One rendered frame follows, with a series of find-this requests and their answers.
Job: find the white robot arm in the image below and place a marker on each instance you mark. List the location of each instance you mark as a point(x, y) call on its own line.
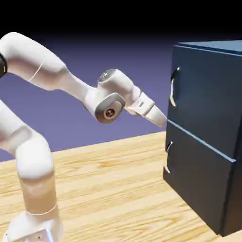
point(47, 73)

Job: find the dark blue cabinet door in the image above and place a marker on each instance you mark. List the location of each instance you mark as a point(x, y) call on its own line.
point(204, 105)
point(196, 175)

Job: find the dark blue cabinet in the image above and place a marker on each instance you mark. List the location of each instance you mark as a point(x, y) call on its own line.
point(208, 132)

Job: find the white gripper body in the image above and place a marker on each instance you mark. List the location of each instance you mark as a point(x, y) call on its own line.
point(157, 115)

